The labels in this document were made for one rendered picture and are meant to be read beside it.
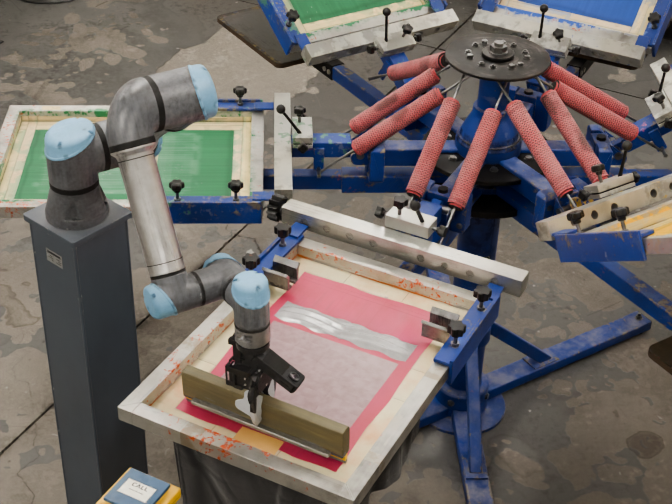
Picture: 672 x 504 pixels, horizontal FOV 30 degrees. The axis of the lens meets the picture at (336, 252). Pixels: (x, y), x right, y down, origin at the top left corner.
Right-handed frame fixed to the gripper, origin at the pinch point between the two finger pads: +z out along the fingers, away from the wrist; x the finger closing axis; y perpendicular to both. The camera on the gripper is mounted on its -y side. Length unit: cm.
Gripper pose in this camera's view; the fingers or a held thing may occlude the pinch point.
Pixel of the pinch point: (264, 415)
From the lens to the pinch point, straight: 275.7
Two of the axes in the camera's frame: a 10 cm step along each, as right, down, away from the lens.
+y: -8.9, -2.6, 3.8
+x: -4.6, 4.9, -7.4
